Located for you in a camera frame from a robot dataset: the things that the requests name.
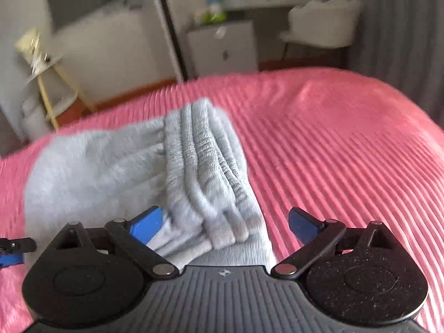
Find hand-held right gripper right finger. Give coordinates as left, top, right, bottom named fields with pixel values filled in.
left=271, top=206, right=396, bottom=280

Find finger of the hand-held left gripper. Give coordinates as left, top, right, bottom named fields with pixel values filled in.
left=0, top=237, right=37, bottom=268

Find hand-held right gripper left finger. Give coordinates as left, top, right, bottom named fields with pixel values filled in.
left=54, top=205, right=179, bottom=280

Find grey pants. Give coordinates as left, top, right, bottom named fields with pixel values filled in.
left=22, top=98, right=278, bottom=274

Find pink ribbed blanket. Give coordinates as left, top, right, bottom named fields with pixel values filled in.
left=0, top=67, right=444, bottom=333

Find white bedside cabinet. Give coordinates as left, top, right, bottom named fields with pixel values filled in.
left=186, top=20, right=259, bottom=77

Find side table with wooden legs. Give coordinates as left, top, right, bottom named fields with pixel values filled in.
left=14, top=28, right=98, bottom=130

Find white chair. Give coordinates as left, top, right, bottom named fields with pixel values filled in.
left=279, top=0, right=363, bottom=59

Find tall white panel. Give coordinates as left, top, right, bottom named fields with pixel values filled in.
left=146, top=0, right=190, bottom=81

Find small green item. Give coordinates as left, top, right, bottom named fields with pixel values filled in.
left=199, top=10, right=227, bottom=25

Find grey curtain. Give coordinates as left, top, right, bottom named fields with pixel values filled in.
left=347, top=0, right=444, bottom=120

